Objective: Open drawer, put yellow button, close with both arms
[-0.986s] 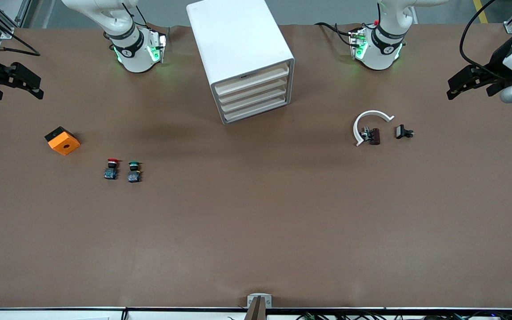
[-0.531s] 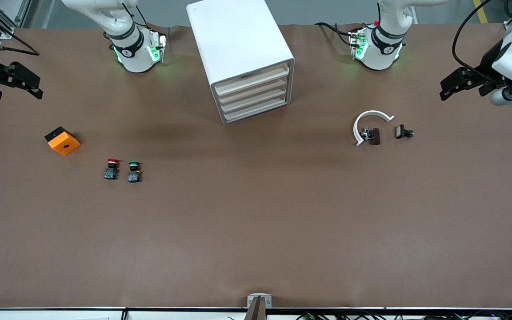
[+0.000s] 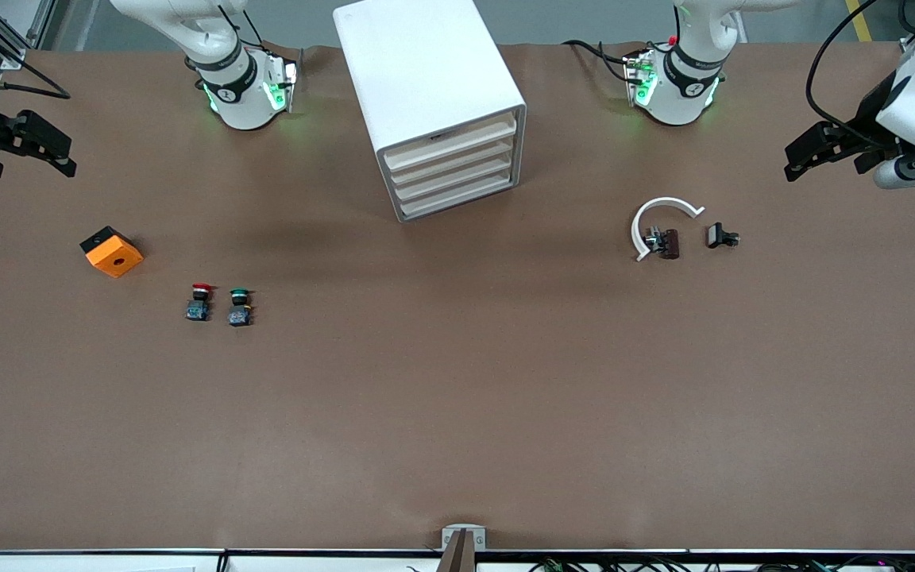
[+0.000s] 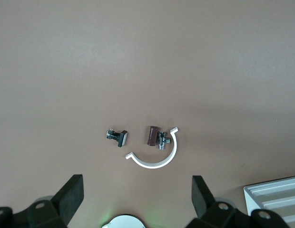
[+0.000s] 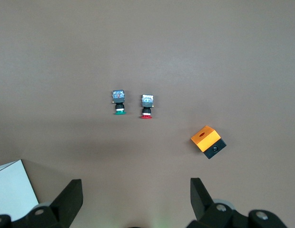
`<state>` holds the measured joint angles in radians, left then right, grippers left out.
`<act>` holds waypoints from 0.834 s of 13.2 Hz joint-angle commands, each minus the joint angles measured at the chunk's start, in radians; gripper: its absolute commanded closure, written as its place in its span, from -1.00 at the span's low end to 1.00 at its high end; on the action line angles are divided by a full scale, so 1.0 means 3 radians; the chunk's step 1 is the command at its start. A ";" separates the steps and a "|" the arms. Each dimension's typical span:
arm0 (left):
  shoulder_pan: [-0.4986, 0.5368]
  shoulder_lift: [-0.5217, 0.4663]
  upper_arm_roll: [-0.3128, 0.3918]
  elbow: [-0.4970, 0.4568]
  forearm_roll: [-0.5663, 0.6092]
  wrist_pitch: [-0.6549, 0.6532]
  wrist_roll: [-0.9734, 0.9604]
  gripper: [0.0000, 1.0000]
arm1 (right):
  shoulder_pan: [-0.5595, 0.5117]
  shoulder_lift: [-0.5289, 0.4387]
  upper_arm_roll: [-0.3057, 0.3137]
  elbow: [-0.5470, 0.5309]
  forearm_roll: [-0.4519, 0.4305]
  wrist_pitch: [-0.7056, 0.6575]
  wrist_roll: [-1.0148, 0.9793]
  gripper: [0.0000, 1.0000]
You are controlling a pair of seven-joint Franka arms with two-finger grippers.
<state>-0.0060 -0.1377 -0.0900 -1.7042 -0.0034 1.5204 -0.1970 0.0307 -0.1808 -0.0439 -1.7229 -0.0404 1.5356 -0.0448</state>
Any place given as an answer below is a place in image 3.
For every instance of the white semicircular pipe clamp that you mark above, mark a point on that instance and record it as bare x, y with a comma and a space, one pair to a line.
648, 213

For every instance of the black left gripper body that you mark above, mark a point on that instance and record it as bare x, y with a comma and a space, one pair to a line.
870, 111

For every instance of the grey metal bracket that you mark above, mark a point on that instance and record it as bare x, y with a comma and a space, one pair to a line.
464, 529

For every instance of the green push button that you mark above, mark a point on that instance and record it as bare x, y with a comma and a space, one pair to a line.
241, 308

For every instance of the orange and black box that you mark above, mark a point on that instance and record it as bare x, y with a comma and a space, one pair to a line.
114, 256

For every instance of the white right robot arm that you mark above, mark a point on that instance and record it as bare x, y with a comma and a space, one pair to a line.
243, 95

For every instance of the small black clip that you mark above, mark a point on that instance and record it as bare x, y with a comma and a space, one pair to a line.
716, 235

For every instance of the red push button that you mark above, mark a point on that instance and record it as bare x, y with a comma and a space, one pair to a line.
198, 302

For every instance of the brown cylinder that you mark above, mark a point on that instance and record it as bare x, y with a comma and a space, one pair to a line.
670, 244

